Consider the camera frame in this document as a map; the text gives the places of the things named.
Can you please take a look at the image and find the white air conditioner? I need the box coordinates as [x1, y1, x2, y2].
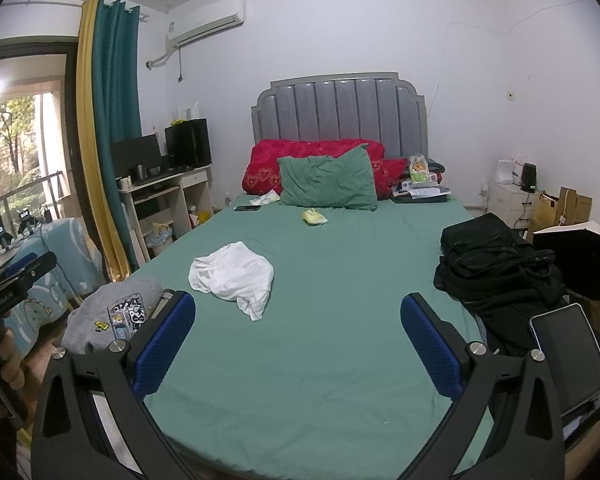
[166, 0, 245, 50]

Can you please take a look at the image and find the pile of black clothes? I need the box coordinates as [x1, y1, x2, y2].
[432, 212, 571, 358]

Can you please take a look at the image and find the large red pillow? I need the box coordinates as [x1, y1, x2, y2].
[241, 137, 387, 196]

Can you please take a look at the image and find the grey padded headboard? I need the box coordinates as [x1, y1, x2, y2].
[250, 72, 429, 161]

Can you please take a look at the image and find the teal curtain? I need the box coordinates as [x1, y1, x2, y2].
[91, 0, 143, 271]

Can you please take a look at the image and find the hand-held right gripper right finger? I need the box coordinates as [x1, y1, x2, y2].
[400, 292, 566, 480]

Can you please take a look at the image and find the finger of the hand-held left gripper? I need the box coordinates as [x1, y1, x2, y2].
[0, 251, 58, 303]

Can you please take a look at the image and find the air conditioner pipe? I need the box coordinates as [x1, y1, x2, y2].
[146, 47, 181, 69]

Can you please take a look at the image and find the white nightstand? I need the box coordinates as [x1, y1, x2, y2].
[487, 180, 540, 231]

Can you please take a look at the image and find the person's left hand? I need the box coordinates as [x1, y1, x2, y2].
[0, 331, 27, 394]

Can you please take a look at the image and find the tablet with dark screen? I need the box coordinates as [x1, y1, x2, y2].
[529, 302, 600, 408]

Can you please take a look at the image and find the curtain rod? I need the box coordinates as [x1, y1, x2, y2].
[0, 0, 173, 12]

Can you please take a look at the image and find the yellow curtain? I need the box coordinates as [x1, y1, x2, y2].
[75, 0, 131, 281]

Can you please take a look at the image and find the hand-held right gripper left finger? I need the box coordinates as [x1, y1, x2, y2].
[30, 290, 201, 480]

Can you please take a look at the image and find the snack bag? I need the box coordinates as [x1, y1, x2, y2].
[408, 154, 432, 184]

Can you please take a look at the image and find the white box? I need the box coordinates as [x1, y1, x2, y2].
[495, 159, 521, 185]

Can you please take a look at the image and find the white computer desk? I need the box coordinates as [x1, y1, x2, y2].
[117, 164, 215, 261]

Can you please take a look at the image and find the black computer tower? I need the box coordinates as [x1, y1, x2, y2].
[164, 118, 213, 168]

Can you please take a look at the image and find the grey sweatshirt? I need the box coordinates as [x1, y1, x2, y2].
[61, 280, 165, 356]

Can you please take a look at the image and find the green pillow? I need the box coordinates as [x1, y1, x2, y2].
[276, 144, 379, 212]

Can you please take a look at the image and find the brown cardboard box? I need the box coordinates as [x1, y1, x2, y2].
[530, 191, 562, 241]
[557, 186, 595, 226]

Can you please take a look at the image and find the balcony railing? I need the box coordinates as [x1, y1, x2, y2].
[0, 170, 66, 233]

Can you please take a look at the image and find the black computer monitor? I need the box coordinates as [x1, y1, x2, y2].
[111, 133, 163, 179]

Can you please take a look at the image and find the small red pillow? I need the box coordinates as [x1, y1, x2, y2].
[375, 158, 412, 198]

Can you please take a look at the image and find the bed with green sheet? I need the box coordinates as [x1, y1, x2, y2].
[80, 195, 496, 480]

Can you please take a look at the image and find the white garment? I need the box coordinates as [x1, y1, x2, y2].
[188, 241, 275, 322]

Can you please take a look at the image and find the blue dinosaur print blanket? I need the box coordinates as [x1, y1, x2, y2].
[0, 217, 106, 356]

